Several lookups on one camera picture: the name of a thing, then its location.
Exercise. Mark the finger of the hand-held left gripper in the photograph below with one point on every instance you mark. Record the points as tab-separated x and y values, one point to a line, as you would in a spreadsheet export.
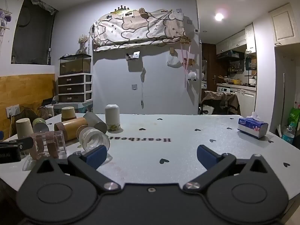
23	143

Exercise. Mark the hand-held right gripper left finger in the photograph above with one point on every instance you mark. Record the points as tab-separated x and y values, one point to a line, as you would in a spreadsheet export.
97	156

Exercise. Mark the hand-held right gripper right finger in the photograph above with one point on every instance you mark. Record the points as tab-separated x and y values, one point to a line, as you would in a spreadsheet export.
206	157

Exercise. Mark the clear glass cup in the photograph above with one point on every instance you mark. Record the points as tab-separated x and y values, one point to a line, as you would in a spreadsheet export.
93	137

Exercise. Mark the beige paper cup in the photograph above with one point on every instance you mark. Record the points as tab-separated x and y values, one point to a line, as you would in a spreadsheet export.
23	127

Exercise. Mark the green patterned cup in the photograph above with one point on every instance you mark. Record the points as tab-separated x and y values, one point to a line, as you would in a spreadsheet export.
39	124

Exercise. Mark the clear cup with pink bands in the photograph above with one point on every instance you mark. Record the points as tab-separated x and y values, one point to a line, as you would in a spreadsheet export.
58	145

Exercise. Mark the grey cup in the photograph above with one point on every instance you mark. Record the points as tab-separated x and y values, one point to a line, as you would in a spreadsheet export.
95	120

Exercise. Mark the bamboo cup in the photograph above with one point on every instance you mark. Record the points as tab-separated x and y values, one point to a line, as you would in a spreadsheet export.
72	126

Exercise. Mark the white cup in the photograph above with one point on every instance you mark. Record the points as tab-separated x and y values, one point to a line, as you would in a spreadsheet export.
112	117

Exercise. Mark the brown paper cup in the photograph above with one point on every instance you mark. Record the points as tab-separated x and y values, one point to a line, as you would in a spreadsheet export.
68	112

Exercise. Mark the teal storage box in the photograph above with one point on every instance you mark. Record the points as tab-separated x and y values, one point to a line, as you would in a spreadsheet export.
79	107

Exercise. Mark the blue tissue pack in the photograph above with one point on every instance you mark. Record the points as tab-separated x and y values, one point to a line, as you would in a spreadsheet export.
250	126

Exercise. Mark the chair with clothes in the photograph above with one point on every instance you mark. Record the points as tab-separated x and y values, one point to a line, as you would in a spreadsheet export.
220	100

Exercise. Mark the white kitchen base cabinet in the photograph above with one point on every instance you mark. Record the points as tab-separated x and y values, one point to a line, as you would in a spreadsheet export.
246	100

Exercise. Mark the white washing machine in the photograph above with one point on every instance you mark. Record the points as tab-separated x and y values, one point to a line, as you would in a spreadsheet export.
223	89

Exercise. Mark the white drawer unit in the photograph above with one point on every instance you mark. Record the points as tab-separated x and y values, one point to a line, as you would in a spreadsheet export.
75	88

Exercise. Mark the yellow pot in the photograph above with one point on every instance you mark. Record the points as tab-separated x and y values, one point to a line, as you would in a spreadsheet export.
231	81

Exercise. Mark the white plush toy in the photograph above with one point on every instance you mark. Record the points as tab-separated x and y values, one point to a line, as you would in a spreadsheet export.
192	76

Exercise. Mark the plastic water bottle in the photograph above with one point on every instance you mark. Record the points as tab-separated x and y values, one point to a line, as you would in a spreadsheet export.
288	134

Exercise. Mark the white rice cooker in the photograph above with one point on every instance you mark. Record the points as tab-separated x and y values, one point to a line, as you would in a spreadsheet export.
252	81

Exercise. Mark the glass fish tank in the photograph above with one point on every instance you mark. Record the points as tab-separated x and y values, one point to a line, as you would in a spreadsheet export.
75	65

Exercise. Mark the brown wooden door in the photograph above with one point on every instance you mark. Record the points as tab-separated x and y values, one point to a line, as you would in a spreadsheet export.
208	61

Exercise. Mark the pink ribbon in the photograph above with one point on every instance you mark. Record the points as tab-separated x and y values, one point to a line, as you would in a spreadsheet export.
185	63

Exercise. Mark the green bag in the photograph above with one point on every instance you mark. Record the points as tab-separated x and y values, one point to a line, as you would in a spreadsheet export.
294	116

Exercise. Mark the mop pole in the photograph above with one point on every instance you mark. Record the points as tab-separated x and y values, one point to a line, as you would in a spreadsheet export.
283	93

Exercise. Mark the white hanging bag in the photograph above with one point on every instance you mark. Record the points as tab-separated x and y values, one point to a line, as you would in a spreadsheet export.
174	62

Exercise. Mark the range hood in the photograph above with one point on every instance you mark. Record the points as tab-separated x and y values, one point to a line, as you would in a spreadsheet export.
230	55

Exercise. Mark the dark window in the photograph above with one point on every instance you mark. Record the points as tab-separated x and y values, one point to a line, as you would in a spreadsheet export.
32	35

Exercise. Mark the dried flower vase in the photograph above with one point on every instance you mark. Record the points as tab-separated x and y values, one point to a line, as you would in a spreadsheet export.
82	44

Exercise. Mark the purple plush toy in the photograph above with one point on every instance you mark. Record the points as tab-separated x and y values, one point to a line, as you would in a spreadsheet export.
2	16

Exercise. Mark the printed blanket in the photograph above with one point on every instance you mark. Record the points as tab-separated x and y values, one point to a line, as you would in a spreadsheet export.
136	30

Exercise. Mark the round ceiling light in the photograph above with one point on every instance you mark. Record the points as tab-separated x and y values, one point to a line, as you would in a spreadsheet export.
219	16

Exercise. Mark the gold crown ornament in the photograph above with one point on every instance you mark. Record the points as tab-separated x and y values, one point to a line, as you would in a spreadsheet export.
121	11

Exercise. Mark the white wall socket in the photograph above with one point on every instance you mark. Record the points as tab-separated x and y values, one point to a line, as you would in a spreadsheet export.
13	110

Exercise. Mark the wall hook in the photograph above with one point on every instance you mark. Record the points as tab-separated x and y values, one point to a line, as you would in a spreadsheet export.
134	87

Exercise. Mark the small wall shelf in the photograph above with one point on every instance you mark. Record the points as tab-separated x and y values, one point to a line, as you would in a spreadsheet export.
133	56

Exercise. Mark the white wall cabinets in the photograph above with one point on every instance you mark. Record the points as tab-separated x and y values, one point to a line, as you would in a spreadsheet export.
234	41

